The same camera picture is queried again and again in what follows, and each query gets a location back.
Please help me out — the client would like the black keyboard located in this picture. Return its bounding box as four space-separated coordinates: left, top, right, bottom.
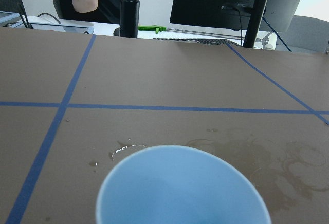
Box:
154 38 240 46

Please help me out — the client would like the green plastic tool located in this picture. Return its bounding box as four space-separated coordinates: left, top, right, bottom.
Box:
138 25 167 34

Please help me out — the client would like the black computer monitor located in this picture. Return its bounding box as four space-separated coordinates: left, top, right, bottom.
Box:
170 0 300 48

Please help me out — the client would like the black water bottle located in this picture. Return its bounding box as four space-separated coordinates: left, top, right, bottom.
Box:
119 0 140 38

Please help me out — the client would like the light blue paper cup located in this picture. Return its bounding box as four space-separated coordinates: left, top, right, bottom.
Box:
95 145 271 223

